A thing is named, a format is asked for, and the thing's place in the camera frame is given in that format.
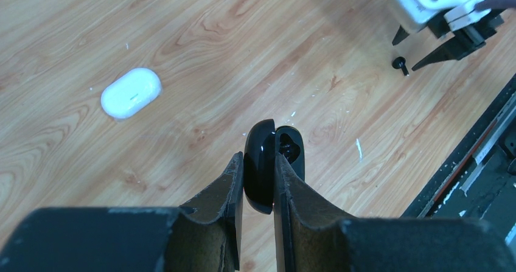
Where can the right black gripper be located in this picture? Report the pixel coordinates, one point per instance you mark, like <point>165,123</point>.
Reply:
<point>463,42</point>

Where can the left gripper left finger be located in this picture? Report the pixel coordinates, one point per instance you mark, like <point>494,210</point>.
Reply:
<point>202,234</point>

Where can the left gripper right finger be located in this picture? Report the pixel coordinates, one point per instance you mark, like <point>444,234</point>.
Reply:
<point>312,234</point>

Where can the small black earbud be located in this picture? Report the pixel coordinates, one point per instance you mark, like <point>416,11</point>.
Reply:
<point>400,63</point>
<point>288,148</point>

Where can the black earbud case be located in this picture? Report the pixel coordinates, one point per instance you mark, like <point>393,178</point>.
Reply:
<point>261,148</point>

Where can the white earbud charging case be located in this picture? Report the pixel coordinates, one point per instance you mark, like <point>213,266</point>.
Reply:
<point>130,93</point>

